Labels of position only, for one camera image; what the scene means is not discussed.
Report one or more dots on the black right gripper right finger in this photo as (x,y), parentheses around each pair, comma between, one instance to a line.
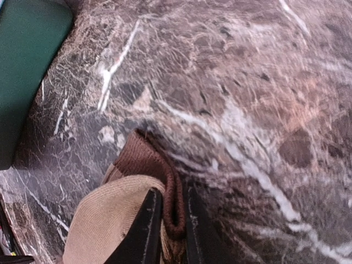
(203,244)

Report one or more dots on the tan sock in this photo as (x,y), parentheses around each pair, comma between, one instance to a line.
(103,218)

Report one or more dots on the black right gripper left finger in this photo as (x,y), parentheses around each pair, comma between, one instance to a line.
(142,244)

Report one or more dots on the striped brown red sock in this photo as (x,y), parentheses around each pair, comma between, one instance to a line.
(143,155)

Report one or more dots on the green plastic divided tray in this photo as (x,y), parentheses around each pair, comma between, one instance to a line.
(31,34)

